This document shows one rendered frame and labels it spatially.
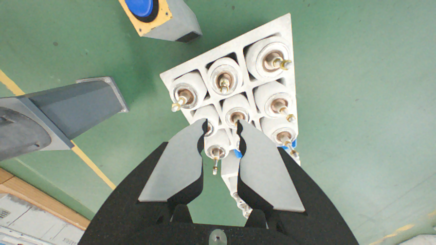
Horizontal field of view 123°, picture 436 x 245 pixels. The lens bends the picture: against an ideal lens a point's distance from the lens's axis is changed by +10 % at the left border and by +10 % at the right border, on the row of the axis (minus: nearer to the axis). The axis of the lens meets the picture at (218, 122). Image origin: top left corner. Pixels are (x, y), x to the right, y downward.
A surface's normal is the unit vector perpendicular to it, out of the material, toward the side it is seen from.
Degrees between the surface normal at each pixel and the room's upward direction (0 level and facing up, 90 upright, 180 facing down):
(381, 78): 0
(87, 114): 90
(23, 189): 90
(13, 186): 90
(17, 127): 72
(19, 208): 90
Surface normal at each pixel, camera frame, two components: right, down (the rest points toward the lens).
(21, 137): 0.93, 0.18
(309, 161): -0.05, 0.52
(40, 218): 0.99, -0.05
